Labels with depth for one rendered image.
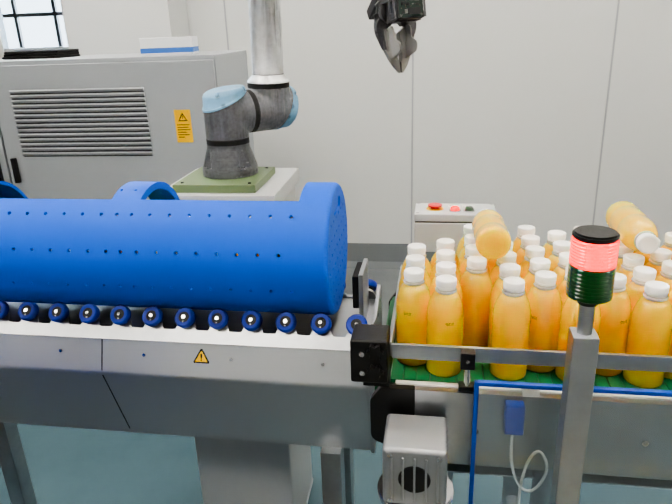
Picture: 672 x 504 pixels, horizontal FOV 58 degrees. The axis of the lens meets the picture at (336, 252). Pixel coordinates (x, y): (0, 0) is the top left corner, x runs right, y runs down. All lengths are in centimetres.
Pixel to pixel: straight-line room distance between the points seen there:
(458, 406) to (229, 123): 92
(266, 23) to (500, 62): 242
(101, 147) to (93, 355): 172
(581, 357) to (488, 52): 309
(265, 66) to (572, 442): 118
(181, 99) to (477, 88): 187
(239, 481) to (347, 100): 260
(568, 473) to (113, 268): 94
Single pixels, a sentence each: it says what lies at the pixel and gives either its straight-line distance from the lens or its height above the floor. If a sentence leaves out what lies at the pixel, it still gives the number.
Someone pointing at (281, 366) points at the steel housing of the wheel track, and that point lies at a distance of 132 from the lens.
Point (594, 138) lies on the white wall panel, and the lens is 410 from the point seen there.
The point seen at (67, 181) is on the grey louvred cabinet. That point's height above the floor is 89.
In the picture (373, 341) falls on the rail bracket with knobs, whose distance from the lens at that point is 113.
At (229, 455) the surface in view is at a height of 33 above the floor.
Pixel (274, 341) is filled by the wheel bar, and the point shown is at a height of 92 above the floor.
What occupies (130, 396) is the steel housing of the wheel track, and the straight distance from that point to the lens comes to 152.
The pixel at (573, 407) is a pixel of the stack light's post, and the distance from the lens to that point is 104.
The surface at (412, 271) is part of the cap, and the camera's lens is 119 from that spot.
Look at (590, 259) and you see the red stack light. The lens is 92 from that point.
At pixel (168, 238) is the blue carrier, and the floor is 115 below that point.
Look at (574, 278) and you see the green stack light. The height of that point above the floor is 119.
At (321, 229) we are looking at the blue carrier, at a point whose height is 117.
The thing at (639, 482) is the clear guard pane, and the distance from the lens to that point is 129.
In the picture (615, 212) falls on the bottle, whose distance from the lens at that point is 143.
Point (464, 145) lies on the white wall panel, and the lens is 399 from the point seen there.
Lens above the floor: 154
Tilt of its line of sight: 20 degrees down
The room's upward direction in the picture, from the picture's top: 2 degrees counter-clockwise
